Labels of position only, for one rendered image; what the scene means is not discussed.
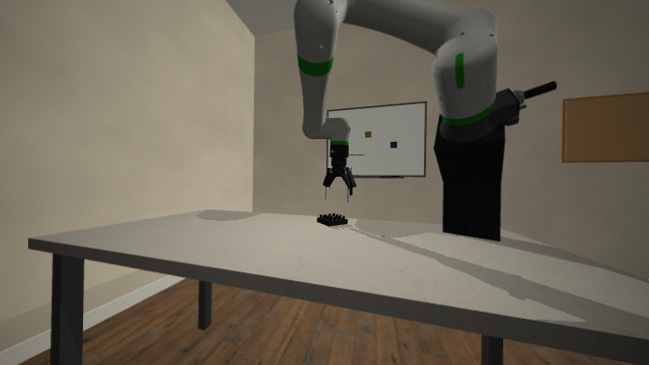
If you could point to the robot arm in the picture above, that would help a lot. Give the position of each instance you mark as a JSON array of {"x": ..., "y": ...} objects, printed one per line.
[{"x": 464, "y": 39}]

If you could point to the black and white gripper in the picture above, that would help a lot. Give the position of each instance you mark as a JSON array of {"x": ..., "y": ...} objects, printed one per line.
[{"x": 338, "y": 170}]

